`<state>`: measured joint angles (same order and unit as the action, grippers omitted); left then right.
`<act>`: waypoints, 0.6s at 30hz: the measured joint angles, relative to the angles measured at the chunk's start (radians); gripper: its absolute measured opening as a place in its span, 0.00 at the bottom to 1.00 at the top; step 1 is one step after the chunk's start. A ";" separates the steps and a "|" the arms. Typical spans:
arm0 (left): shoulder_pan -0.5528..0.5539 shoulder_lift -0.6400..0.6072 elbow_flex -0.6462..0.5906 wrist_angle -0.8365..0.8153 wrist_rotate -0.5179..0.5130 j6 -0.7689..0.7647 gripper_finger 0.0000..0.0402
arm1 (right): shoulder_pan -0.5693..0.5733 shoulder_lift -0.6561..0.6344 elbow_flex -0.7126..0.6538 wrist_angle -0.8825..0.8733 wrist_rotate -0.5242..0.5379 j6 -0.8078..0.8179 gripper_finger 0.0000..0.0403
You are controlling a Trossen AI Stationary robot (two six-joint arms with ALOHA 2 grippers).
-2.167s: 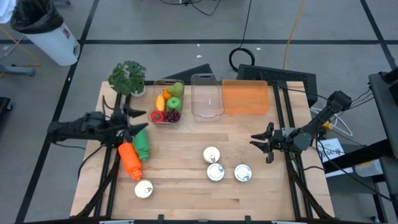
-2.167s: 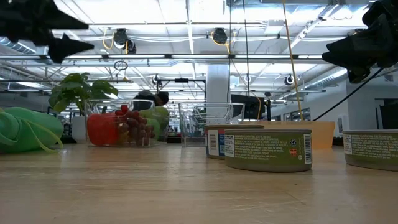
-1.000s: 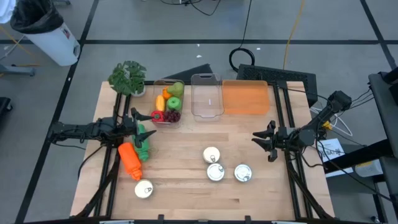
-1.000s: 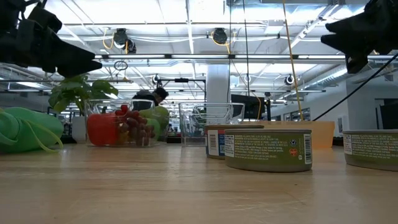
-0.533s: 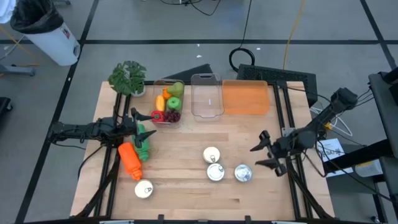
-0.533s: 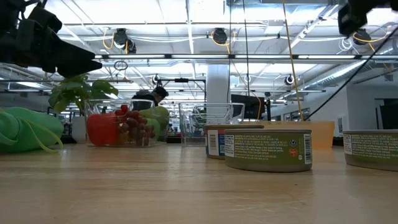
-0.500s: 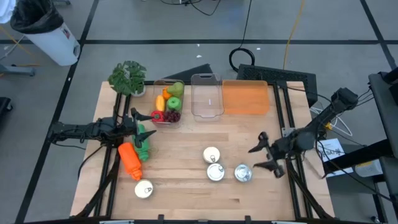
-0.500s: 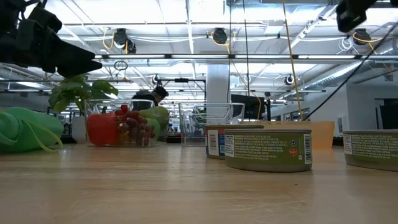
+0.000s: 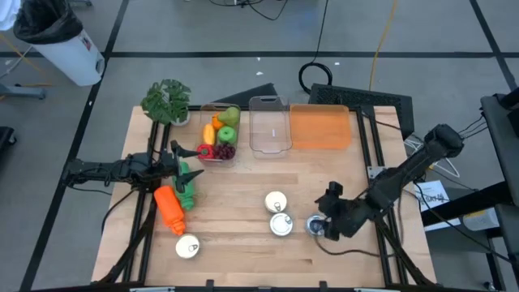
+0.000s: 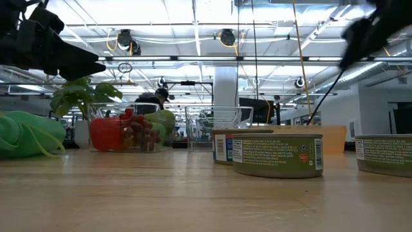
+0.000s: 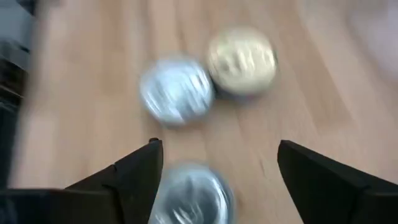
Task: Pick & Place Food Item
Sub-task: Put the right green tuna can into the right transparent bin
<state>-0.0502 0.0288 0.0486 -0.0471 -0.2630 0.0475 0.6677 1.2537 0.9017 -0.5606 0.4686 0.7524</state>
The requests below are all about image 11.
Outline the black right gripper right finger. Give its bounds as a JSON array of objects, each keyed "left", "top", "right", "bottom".
[{"left": 276, "top": 139, "right": 398, "bottom": 224}]

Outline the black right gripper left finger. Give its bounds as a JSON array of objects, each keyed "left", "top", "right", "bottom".
[{"left": 64, "top": 138, "right": 165, "bottom": 224}]

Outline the green label tin can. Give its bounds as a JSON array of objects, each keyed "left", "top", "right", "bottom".
[
  {"left": 148, "top": 162, "right": 236, "bottom": 224},
  {"left": 139, "top": 57, "right": 216, "bottom": 126}
]

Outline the blue label tin can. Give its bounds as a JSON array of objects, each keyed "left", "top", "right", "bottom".
[{"left": 206, "top": 26, "right": 279, "bottom": 100}]

